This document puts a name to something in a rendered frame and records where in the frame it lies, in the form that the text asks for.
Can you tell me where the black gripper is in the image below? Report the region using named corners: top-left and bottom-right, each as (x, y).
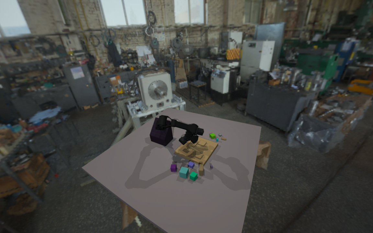
top-left (179, 131), bottom-right (193, 145)

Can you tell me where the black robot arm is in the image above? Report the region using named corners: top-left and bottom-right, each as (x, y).
top-left (155, 115), bottom-right (204, 144)

